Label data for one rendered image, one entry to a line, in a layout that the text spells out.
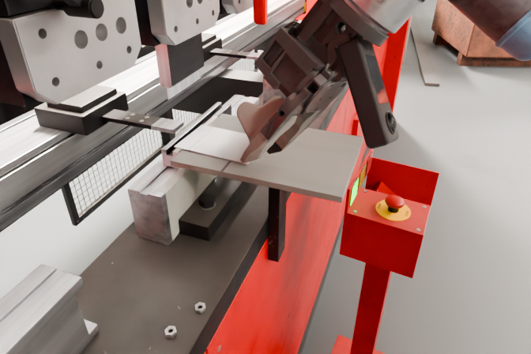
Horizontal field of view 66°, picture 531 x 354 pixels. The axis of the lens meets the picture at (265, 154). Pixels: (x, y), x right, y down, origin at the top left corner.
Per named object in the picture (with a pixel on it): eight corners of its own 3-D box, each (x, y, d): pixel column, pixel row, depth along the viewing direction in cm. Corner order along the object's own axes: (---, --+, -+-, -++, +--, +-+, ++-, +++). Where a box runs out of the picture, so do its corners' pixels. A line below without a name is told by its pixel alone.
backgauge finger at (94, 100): (160, 152, 67) (156, 124, 65) (39, 126, 75) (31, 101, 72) (196, 121, 77) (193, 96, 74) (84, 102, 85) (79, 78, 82)
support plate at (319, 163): (341, 203, 54) (342, 197, 54) (170, 166, 62) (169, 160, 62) (363, 141, 69) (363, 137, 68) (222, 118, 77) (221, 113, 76)
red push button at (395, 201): (400, 220, 85) (403, 206, 83) (381, 215, 86) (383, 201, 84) (404, 209, 88) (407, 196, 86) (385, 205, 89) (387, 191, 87)
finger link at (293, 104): (268, 130, 49) (320, 78, 47) (277, 141, 49) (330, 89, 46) (253, 129, 45) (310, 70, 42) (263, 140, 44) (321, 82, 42)
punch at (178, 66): (173, 100, 61) (165, 36, 56) (162, 99, 62) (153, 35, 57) (205, 78, 69) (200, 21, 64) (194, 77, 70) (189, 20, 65)
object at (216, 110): (179, 168, 66) (177, 152, 64) (163, 164, 66) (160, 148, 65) (231, 118, 82) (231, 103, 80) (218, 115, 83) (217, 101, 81)
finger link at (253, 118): (219, 133, 51) (270, 80, 49) (249, 168, 50) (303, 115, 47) (207, 132, 48) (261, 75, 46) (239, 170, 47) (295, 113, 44)
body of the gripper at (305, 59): (280, 69, 53) (343, -11, 47) (325, 116, 51) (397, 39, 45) (248, 68, 46) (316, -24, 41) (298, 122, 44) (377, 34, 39)
